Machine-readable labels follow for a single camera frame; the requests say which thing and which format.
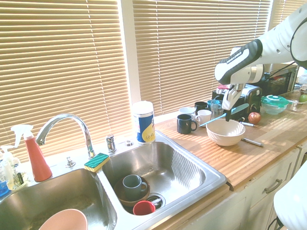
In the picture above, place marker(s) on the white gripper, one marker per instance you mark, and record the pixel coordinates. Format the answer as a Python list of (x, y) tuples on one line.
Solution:
[(229, 99)]

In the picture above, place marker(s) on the teal knife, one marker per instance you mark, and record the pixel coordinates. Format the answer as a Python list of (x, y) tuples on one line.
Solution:
[(212, 120)]

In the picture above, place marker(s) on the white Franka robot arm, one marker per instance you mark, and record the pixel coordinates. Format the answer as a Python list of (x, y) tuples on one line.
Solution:
[(271, 40)]

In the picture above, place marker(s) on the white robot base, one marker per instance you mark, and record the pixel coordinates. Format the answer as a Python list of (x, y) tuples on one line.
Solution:
[(292, 198)]

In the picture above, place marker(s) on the stainless steel double sink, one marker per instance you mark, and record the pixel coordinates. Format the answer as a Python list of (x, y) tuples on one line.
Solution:
[(168, 165)]

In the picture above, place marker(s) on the metal sink drain strainer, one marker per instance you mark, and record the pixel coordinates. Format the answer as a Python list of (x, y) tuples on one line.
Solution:
[(161, 197)]

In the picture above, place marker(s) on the clear drinking glass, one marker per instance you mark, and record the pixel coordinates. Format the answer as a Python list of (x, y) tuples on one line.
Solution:
[(216, 110)]

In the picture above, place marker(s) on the small silver pen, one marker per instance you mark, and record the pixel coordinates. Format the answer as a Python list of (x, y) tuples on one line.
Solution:
[(247, 124)]

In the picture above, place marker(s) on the white ribbed bowl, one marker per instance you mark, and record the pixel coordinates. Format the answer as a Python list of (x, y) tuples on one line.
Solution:
[(225, 136)]

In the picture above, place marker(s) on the teal cup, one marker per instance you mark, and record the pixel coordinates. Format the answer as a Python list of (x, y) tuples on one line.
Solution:
[(209, 102)]

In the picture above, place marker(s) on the white mug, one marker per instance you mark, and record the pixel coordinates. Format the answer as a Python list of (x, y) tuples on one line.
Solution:
[(187, 110), (204, 117)]

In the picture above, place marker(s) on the red apple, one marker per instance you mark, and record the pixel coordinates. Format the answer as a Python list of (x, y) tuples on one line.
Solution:
[(254, 118)]

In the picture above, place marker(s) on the small black mug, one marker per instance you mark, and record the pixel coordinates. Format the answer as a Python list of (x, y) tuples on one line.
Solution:
[(200, 106)]

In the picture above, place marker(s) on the black toaster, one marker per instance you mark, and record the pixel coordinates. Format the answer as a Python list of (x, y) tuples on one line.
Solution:
[(251, 95)]

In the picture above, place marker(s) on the large black mug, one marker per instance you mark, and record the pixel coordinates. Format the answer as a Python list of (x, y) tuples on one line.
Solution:
[(184, 124)]

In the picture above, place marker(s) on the glass container green lid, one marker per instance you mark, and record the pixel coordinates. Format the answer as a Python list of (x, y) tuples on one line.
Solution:
[(274, 103)]

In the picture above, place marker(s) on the black microwave oven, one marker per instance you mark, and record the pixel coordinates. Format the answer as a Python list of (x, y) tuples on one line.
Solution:
[(280, 83)]

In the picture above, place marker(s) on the clear glass baking dish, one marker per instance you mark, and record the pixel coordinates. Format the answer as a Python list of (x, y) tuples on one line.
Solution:
[(293, 104)]

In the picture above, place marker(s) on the medium beige window blind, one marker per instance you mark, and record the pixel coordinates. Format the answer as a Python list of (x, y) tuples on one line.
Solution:
[(192, 48)]

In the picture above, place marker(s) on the green apple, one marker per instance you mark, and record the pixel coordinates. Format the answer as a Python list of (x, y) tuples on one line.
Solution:
[(303, 98)]

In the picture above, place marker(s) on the blue yellow cleanser canister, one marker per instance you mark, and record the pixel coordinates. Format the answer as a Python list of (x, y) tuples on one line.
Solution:
[(145, 124)]

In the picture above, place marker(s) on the narrow beige window blind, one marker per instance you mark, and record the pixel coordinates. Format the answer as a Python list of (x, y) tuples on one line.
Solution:
[(283, 12)]

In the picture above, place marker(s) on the grey ceramic mug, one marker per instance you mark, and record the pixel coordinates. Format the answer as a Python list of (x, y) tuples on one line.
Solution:
[(132, 187)]

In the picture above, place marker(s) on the chrome side sprayer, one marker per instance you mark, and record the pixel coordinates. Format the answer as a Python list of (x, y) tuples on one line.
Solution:
[(111, 143)]

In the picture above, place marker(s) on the red enamel mug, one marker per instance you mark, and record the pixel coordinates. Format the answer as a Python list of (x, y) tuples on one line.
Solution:
[(141, 209)]

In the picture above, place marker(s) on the brown wooden bowl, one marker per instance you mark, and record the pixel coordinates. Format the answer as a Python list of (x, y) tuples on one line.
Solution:
[(120, 191)]

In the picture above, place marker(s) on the green yellow sponge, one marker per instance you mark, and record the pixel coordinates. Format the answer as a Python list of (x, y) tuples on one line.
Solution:
[(96, 161)]

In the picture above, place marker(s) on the chrome curved faucet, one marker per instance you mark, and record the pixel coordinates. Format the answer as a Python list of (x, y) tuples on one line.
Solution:
[(72, 116)]

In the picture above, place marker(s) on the small chrome faucet knob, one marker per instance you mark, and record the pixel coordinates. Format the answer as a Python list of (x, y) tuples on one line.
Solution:
[(70, 163)]

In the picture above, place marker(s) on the wide beige window blind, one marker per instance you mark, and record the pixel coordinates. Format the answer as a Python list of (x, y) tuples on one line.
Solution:
[(60, 60)]

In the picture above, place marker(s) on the pink plastic bowl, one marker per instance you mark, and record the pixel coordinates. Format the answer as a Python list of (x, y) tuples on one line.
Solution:
[(64, 219)]

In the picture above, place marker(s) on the red spray bottle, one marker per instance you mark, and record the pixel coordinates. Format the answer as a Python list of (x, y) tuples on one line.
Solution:
[(38, 160)]

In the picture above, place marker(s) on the clear soap pump bottle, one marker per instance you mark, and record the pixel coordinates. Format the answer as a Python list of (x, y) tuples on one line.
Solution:
[(12, 175)]

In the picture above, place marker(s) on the blue dish soap bottle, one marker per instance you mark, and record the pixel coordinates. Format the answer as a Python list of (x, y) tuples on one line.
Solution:
[(3, 187)]

